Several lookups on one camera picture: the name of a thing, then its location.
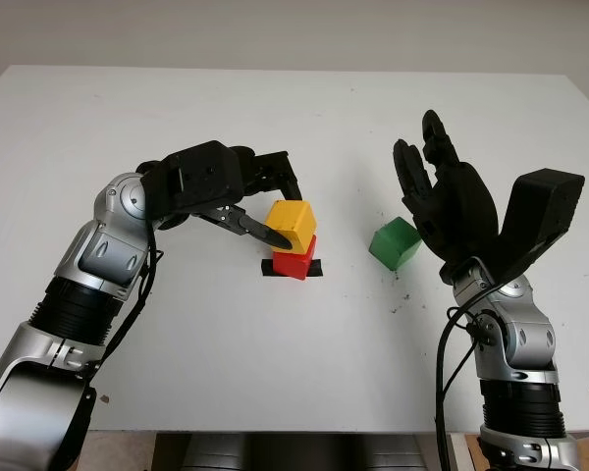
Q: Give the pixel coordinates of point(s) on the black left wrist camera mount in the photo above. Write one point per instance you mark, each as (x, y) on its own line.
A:
(201, 176)

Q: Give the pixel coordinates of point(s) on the green block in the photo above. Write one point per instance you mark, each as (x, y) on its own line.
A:
(392, 243)

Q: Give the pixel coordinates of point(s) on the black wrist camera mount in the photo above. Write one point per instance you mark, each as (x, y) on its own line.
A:
(201, 176)
(542, 206)

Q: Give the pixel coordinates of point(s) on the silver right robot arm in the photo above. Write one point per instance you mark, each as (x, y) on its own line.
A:
(520, 338)

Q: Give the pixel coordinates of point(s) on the yellow block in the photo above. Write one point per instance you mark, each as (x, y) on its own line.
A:
(294, 218)

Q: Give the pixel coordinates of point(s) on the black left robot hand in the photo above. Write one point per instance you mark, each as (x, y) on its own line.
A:
(265, 169)

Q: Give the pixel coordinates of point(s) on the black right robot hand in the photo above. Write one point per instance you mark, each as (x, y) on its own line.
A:
(461, 206)

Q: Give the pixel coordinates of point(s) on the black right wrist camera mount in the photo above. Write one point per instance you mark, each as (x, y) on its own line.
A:
(542, 206)

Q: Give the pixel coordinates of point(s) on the dark robot torso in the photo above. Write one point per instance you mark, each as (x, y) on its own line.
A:
(294, 451)

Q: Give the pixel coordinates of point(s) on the black tape strip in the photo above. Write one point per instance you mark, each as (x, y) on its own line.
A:
(266, 269)

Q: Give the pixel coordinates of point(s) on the red block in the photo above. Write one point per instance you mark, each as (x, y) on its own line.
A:
(294, 265)

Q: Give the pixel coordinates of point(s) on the white table leg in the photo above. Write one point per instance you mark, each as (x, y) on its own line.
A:
(456, 454)

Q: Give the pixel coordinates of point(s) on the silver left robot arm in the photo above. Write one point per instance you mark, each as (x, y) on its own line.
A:
(103, 245)

